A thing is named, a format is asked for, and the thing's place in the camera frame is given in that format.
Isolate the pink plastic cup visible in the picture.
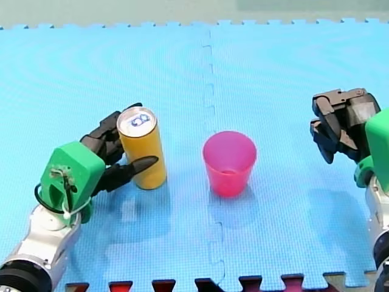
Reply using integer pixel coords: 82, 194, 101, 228
202, 130, 258, 198

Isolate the yellow drink can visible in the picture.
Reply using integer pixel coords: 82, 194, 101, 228
116, 106, 168, 190

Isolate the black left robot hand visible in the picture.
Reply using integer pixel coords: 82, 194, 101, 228
79, 102, 160, 197

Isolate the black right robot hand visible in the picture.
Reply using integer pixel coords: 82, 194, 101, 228
309, 88, 382, 165

